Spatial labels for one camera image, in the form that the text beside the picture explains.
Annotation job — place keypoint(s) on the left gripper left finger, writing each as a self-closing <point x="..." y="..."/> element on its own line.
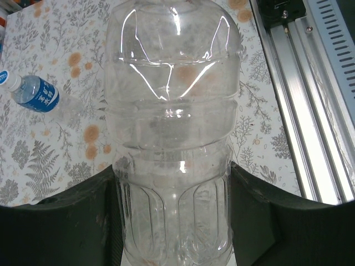
<point x="55" y="235"/>

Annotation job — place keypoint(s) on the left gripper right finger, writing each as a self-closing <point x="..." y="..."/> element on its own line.
<point x="305" y="235"/>

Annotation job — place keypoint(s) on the blue label plastic bottle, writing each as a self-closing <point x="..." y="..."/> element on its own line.
<point x="41" y="95"/>

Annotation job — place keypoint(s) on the clear unlabelled plastic bottle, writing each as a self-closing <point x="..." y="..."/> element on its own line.
<point x="172" y="124"/>

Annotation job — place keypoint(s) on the white bottle cap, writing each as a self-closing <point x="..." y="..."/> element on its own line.
<point x="8" y="80"/>

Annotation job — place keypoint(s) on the floral patterned table cover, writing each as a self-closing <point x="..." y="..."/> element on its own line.
<point x="41" y="155"/>

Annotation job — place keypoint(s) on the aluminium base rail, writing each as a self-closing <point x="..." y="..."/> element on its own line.
<point x="305" y="124"/>

